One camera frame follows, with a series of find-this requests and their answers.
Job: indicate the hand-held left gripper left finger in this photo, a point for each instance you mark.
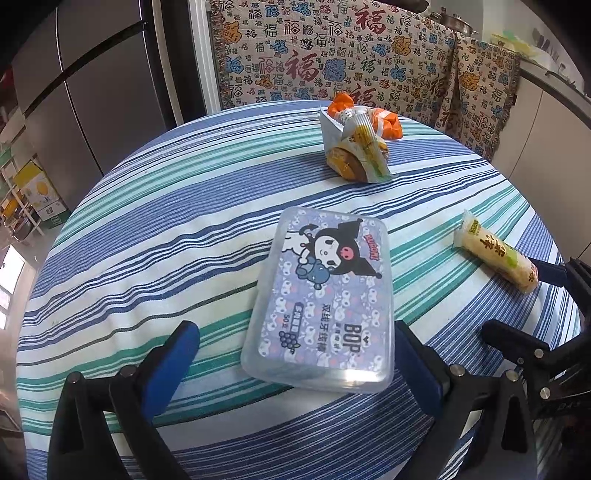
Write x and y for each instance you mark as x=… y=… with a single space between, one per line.
x=171 y=364

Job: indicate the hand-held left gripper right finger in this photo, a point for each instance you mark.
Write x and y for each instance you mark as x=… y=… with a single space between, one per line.
x=415 y=364

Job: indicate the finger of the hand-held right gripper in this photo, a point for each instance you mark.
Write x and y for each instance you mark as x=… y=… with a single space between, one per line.
x=549 y=273
x=512 y=339

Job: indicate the long pale yellow snack packet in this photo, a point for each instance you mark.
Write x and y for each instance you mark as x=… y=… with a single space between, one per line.
x=494 y=258

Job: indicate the purple cartoon plastic box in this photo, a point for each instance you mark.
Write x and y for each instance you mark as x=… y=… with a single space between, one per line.
x=323 y=300

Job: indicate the white kitchen cabinet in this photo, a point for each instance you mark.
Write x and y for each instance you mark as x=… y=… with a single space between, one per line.
x=549 y=138

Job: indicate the printed patterned blanket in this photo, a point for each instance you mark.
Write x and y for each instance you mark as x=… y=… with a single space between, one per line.
x=480 y=92
x=286 y=55

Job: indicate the yellow cardboard box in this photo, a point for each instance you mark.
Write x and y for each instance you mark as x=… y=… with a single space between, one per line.
x=41 y=191

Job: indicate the orange white snack wrapper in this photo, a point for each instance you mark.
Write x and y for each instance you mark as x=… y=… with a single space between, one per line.
x=390 y=124

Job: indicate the clear yellow green snack wrapper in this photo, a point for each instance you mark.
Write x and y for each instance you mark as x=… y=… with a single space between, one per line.
x=355 y=152

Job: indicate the storage shelf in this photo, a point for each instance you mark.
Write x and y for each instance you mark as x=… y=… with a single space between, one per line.
x=18 y=203

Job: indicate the pale yellow plastic bag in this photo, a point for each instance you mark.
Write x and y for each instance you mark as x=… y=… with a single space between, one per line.
x=517 y=46

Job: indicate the metal pot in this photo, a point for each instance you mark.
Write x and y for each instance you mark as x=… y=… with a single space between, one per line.
x=455 y=23

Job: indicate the grey refrigerator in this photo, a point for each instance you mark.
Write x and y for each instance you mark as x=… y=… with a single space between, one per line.
x=92 y=83

